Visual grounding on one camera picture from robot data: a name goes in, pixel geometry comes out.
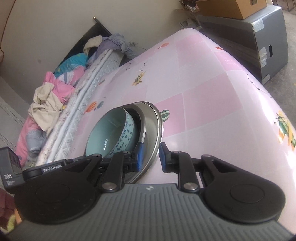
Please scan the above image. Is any teal patterned cloth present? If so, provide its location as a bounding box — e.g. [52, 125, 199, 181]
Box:
[54, 53, 88, 78]

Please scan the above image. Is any grey taped carton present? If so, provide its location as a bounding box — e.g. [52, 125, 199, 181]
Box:
[199, 4, 288, 84]

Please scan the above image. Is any white quilted mattress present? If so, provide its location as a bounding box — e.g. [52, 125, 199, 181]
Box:
[36, 50, 123, 166]

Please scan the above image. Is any brown cardboard box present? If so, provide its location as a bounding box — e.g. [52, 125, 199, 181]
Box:
[196, 0, 267, 20]

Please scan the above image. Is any large steel plate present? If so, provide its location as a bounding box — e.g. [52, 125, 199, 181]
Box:
[123, 101, 163, 183]

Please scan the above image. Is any open box with clutter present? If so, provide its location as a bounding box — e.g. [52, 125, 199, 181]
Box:
[179, 0, 199, 13]

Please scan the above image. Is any purple grey clothes pile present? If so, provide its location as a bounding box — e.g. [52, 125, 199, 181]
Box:
[83, 34, 138, 63]

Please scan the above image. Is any person's hand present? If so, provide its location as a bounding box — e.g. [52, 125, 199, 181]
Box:
[0, 189, 22, 233]

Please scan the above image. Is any beige cloth on bed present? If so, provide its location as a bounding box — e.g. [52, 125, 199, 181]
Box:
[28, 82, 63, 136]

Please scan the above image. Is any black bed headboard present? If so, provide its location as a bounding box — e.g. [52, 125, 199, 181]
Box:
[58, 16, 112, 66]

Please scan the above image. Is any teal ceramic bowl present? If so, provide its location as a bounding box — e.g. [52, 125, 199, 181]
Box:
[85, 108, 125, 158]

